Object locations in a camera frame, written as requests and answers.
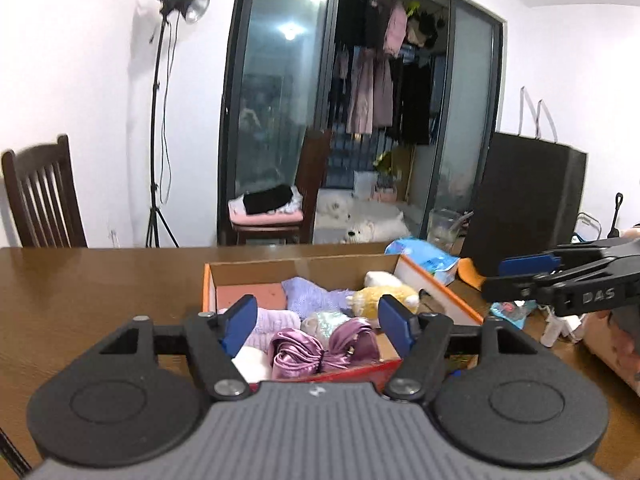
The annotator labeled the clear plastic measuring cup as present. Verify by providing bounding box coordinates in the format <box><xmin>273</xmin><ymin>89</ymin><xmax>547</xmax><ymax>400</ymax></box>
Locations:
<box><xmin>427</xmin><ymin>208</ymin><xmax>463</xmax><ymax>251</ymax></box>

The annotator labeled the pink seat cushion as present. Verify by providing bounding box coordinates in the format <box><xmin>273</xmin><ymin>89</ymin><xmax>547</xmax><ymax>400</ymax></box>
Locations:
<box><xmin>230</xmin><ymin>210</ymin><xmax>304</xmax><ymax>227</ymax></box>

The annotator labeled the red orange cardboard box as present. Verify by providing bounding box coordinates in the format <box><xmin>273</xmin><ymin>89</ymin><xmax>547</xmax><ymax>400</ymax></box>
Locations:
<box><xmin>202</xmin><ymin>254</ymin><xmax>485</xmax><ymax>393</ymax></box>

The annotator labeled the teal snack packet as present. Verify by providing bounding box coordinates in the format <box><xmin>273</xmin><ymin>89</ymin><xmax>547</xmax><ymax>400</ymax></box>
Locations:
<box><xmin>490</xmin><ymin>301</ymin><xmax>527</xmax><ymax>330</ymax></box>

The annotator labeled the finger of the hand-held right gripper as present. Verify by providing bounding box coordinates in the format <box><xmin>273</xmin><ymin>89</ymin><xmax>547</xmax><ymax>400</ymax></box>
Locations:
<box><xmin>497</xmin><ymin>237</ymin><xmax>640</xmax><ymax>277</ymax></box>
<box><xmin>481</xmin><ymin>271</ymin><xmax>566</xmax><ymax>305</ymax></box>

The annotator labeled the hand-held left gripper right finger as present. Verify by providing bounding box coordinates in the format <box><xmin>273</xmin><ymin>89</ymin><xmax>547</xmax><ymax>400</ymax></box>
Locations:
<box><xmin>377</xmin><ymin>294</ymin><xmax>542</xmax><ymax>402</ymax></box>

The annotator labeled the black paper bag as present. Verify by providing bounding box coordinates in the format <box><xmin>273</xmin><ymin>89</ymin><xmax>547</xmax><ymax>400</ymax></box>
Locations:
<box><xmin>460</xmin><ymin>86</ymin><xmax>588</xmax><ymax>281</ymax></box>

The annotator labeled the purple knitted cloth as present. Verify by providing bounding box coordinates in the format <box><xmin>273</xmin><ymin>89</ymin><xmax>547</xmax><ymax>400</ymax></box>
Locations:
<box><xmin>281</xmin><ymin>277</ymin><xmax>362</xmax><ymax>318</ymax></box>

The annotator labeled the white fluffy dog plush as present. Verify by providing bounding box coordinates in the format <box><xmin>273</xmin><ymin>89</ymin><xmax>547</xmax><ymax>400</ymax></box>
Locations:
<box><xmin>315</xmin><ymin>190</ymin><xmax>411</xmax><ymax>244</ymax></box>

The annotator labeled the black sliding door frame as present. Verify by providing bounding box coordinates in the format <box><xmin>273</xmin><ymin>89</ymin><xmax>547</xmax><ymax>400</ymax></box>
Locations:
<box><xmin>217</xmin><ymin>0</ymin><xmax>506</xmax><ymax>246</ymax></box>

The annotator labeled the white spray bottle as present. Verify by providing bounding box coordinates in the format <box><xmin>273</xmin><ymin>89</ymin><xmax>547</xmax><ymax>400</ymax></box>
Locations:
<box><xmin>541</xmin><ymin>310</ymin><xmax>563</xmax><ymax>348</ymax></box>

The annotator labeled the white round powder puff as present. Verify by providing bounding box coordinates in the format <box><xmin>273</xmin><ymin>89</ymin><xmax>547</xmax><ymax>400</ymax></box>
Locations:
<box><xmin>232</xmin><ymin>347</ymin><xmax>273</xmax><ymax>385</ymax></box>

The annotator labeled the person's right hand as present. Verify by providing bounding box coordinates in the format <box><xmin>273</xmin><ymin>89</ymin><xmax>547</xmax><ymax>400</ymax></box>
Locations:
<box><xmin>607</xmin><ymin>310</ymin><xmax>640</xmax><ymax>386</ymax></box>

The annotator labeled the blue wet wipes pack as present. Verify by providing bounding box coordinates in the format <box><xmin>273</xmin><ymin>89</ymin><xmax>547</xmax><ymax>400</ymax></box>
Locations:
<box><xmin>385</xmin><ymin>237</ymin><xmax>460</xmax><ymax>286</ymax></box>

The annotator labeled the wooden chair with cushion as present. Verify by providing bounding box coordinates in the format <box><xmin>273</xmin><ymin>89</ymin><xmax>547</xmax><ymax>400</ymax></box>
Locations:
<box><xmin>230</xmin><ymin>127</ymin><xmax>333</xmax><ymax>246</ymax></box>

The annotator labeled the orange flat item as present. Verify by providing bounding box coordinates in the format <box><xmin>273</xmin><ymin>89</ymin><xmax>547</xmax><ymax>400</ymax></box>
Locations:
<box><xmin>457</xmin><ymin>258</ymin><xmax>488</xmax><ymax>289</ymax></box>

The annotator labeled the lavender fluffy headband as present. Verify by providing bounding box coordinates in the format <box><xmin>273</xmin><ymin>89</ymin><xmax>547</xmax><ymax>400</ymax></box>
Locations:
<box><xmin>244</xmin><ymin>308</ymin><xmax>302</xmax><ymax>352</ymax></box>

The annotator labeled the white charger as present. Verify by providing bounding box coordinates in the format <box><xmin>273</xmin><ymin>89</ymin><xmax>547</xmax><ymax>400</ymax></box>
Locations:
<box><xmin>562</xmin><ymin>310</ymin><xmax>586</xmax><ymax>343</ymax></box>

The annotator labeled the black long hanging garment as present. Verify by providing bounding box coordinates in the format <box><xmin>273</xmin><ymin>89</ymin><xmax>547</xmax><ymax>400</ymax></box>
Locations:
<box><xmin>400</xmin><ymin>57</ymin><xmax>433</xmax><ymax>146</ymax></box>

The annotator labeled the black folded cloth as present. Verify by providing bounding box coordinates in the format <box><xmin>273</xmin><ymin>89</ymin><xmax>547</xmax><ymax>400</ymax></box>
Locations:
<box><xmin>243</xmin><ymin>185</ymin><xmax>295</xmax><ymax>214</ymax></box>

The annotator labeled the green potted plant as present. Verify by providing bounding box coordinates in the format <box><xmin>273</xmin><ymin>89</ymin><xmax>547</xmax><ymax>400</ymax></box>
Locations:
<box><xmin>374</xmin><ymin>151</ymin><xmax>401</xmax><ymax>201</ymax></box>

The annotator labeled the pink flat pad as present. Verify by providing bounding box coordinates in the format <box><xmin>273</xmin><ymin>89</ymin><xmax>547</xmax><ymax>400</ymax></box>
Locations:
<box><xmin>215</xmin><ymin>284</ymin><xmax>290</xmax><ymax>312</ymax></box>

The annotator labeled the black light stand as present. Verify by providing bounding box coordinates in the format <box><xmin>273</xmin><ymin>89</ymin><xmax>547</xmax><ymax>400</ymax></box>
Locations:
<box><xmin>145</xmin><ymin>17</ymin><xmax>180</xmax><ymax>248</ymax></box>

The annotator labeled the dark wooden chair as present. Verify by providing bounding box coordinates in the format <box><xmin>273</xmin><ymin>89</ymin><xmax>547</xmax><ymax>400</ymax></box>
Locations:
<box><xmin>0</xmin><ymin>135</ymin><xmax>88</xmax><ymax>249</ymax></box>

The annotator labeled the purple satin scrunchie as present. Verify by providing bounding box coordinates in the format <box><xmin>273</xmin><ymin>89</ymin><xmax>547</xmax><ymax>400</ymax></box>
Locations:
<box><xmin>267</xmin><ymin>329</ymin><xmax>327</xmax><ymax>381</ymax></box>
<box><xmin>322</xmin><ymin>317</ymin><xmax>382</xmax><ymax>372</ymax></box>

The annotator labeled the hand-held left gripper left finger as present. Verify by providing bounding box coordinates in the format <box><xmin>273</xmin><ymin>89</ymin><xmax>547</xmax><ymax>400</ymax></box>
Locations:
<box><xmin>99</xmin><ymin>294</ymin><xmax>258</xmax><ymax>402</ymax></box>

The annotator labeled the white plastic container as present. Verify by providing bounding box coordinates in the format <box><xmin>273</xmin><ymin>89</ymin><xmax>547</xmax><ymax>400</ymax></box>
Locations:
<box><xmin>354</xmin><ymin>170</ymin><xmax>378</xmax><ymax>196</ymax></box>

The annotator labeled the yellow plush toy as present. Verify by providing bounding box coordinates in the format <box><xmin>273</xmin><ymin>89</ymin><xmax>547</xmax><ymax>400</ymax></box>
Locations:
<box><xmin>347</xmin><ymin>285</ymin><xmax>421</xmax><ymax>328</ymax></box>

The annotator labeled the pink hanging garment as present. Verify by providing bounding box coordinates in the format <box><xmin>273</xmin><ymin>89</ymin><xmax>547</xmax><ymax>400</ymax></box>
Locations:
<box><xmin>384</xmin><ymin>0</ymin><xmax>407</xmax><ymax>58</ymax></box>

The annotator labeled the white plush toy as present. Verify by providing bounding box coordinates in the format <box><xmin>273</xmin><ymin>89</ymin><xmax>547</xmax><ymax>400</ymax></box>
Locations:
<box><xmin>364</xmin><ymin>271</ymin><xmax>403</xmax><ymax>291</ymax></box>

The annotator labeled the mauve long hanging garment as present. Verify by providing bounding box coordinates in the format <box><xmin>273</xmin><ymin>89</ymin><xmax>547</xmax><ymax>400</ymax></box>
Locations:
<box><xmin>346</xmin><ymin>47</ymin><xmax>393</xmax><ymax>135</ymax></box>

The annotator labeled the black studio light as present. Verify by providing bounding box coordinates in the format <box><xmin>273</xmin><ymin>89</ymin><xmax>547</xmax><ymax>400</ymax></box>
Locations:
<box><xmin>155</xmin><ymin>0</ymin><xmax>211</xmax><ymax>25</ymax></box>

